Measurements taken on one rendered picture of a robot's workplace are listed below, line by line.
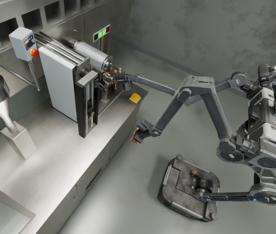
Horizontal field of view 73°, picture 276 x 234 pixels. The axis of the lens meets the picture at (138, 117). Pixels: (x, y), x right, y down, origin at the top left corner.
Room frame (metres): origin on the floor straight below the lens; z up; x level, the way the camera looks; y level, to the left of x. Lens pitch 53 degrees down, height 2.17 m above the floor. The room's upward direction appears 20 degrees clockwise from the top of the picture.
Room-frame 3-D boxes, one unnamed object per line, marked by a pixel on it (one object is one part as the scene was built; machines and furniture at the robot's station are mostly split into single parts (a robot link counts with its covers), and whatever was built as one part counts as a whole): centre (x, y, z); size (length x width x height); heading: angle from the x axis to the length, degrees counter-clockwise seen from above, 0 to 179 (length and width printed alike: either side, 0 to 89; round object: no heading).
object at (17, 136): (0.38, 0.62, 1.18); 0.14 x 0.14 x 0.57
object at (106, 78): (1.01, 0.32, 1.05); 0.06 x 0.05 x 0.31; 77
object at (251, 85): (1.10, -0.62, 1.45); 0.09 x 0.08 x 0.12; 174
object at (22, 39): (0.53, 0.50, 1.66); 0.07 x 0.07 x 0.10; 3
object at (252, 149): (0.61, -0.57, 1.45); 0.09 x 0.08 x 0.12; 174
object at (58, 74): (0.77, 0.58, 1.17); 0.34 x 0.05 x 0.54; 77
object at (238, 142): (0.61, -0.49, 1.43); 0.10 x 0.05 x 0.09; 84
